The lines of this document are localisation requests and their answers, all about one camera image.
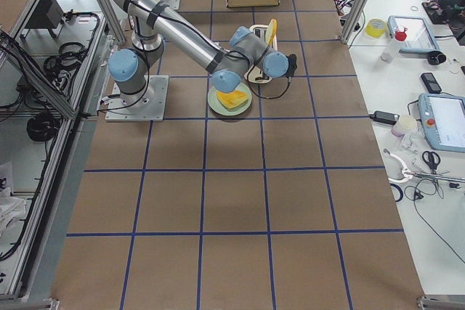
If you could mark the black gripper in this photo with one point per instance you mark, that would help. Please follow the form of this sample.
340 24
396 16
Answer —
264 77

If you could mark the yellow toast in toaster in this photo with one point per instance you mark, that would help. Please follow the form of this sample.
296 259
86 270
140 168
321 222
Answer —
270 33

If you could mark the yellow toast on plate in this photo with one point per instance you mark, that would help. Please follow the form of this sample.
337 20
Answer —
233 99

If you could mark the yellow tape roll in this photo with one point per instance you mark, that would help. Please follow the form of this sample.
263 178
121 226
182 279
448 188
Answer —
375 28

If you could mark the green plate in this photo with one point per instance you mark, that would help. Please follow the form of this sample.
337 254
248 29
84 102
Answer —
215 105

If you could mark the black power adapter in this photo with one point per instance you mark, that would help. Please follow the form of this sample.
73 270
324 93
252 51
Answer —
384 117

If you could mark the clear bottle red cap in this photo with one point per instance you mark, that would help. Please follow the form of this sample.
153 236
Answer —
393 47

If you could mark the teach pendant tablet far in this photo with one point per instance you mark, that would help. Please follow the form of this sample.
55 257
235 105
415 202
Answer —
420 38

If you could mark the teach pendant tablet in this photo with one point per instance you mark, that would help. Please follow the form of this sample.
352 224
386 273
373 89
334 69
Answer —
442 118
420 38

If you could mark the paper cup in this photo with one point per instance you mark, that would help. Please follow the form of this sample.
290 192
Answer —
403 125

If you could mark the black remote device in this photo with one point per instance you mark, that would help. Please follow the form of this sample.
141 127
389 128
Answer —
430 83

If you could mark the teach pendant tablet near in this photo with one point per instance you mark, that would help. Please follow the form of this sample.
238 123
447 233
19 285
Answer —
442 118

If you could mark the white curved plastic part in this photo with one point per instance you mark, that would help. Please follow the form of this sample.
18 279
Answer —
404 174

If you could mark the black scissors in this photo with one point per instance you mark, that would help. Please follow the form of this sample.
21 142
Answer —
431 159

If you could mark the crumpled white plastic bag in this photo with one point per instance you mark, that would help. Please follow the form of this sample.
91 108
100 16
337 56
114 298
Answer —
13 209

